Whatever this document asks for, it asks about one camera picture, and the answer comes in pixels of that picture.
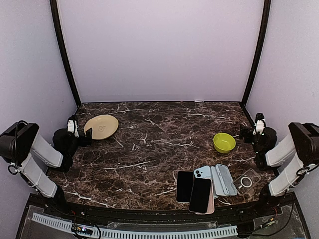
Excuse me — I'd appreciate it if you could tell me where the light blue phone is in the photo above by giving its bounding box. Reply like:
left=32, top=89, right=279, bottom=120
left=194, top=166, right=212, bottom=179

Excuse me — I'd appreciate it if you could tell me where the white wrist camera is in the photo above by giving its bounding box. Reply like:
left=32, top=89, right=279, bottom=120
left=67, top=115, right=79, bottom=138
left=253, top=113, right=266, bottom=135

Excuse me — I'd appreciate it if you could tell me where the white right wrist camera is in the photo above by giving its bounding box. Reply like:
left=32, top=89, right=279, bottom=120
left=253, top=113, right=266, bottom=135

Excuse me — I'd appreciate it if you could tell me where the white slotted cable duct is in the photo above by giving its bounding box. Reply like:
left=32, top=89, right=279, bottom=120
left=31, top=213, right=238, bottom=239

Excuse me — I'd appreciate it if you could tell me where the black left frame post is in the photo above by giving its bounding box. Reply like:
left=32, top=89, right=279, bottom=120
left=49, top=0, right=82, bottom=107

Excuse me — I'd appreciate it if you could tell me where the black frame post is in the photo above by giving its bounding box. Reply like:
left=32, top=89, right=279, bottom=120
left=49, top=0, right=82, bottom=107
left=241, top=0, right=271, bottom=108

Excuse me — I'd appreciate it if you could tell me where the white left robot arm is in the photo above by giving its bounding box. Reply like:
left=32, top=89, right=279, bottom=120
left=0, top=120, right=93, bottom=217

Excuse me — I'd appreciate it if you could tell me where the black right frame post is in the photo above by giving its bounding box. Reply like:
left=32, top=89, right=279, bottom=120
left=241, top=0, right=271, bottom=108

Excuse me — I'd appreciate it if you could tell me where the black phone light-blue edge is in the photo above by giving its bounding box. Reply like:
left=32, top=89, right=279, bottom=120
left=176, top=171, right=194, bottom=203

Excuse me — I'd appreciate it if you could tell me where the grey-blue phone case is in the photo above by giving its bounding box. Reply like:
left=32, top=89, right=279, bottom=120
left=210, top=164, right=238, bottom=197

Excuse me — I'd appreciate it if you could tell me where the purple-edged black phone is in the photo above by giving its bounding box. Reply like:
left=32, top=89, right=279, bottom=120
left=188, top=178, right=212, bottom=213

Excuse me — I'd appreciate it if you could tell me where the lime green bowl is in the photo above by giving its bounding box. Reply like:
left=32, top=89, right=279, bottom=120
left=213, top=133, right=236, bottom=154

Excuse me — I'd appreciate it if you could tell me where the beige ceramic plate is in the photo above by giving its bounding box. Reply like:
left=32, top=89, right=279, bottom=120
left=84, top=115, right=119, bottom=140

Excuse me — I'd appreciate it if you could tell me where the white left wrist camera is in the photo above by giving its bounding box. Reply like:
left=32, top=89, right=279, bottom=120
left=67, top=115, right=79, bottom=138

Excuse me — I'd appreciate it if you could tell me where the clear magsafe phone case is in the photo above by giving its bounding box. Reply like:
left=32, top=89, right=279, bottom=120
left=233, top=168, right=261, bottom=196

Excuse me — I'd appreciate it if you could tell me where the black front table rail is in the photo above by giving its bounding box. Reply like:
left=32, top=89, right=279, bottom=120
left=27, top=193, right=295, bottom=225

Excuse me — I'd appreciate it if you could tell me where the pink phone case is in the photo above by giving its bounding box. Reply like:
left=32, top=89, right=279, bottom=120
left=195, top=178, right=215, bottom=215

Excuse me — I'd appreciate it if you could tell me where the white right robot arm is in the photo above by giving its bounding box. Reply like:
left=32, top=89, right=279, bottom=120
left=239, top=119, right=319, bottom=216

